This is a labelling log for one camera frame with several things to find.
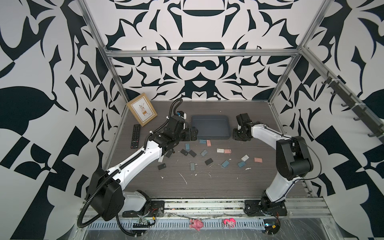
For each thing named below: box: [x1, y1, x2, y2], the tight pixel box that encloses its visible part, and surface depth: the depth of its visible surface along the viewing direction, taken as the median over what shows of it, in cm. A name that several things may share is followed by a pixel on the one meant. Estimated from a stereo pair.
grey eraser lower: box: [190, 163, 195, 171], surface depth 89 cm
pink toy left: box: [189, 218, 204, 232], surface depth 70 cm
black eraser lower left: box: [157, 163, 167, 170], surface depth 90 cm
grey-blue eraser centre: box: [200, 149, 208, 157], surface depth 95 cm
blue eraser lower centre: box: [221, 159, 230, 168], surface depth 91 cm
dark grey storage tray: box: [191, 114, 231, 140], surface depth 107 cm
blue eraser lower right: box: [237, 161, 246, 168], surface depth 90 cm
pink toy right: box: [221, 217, 237, 229], surface depth 72 cm
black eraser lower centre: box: [204, 158, 214, 166], surface depth 92 cm
